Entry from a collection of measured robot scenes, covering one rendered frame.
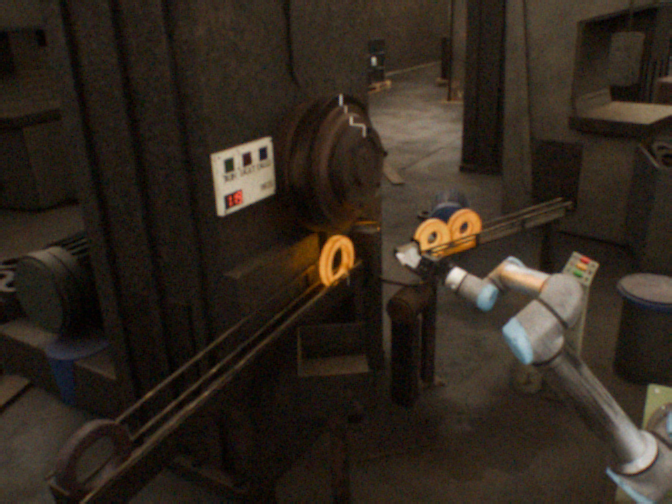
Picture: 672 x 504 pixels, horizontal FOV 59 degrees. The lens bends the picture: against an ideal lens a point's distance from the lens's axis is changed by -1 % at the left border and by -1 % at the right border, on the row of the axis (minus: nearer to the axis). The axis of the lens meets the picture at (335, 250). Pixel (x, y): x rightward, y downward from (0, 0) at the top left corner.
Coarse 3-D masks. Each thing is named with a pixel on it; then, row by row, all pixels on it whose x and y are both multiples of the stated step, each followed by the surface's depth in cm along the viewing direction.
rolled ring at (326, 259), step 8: (328, 240) 213; (336, 240) 212; (344, 240) 216; (328, 248) 210; (336, 248) 212; (344, 248) 220; (352, 248) 222; (328, 256) 209; (344, 256) 223; (352, 256) 223; (320, 264) 210; (328, 264) 210; (344, 264) 223; (320, 272) 211; (328, 272) 211; (328, 280) 212
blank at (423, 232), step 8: (424, 224) 244; (432, 224) 244; (440, 224) 246; (416, 232) 245; (424, 232) 244; (432, 232) 245; (440, 232) 247; (448, 232) 249; (424, 240) 245; (440, 240) 249; (448, 240) 250; (424, 248) 246; (440, 248) 250
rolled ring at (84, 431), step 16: (80, 432) 130; (96, 432) 132; (112, 432) 136; (64, 448) 128; (80, 448) 129; (128, 448) 141; (64, 464) 127; (112, 464) 140; (64, 480) 127; (96, 480) 138; (112, 480) 138; (80, 496) 131
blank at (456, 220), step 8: (456, 216) 248; (464, 216) 249; (472, 216) 251; (448, 224) 250; (456, 224) 249; (472, 224) 253; (480, 224) 254; (456, 232) 250; (472, 232) 254; (464, 240) 253
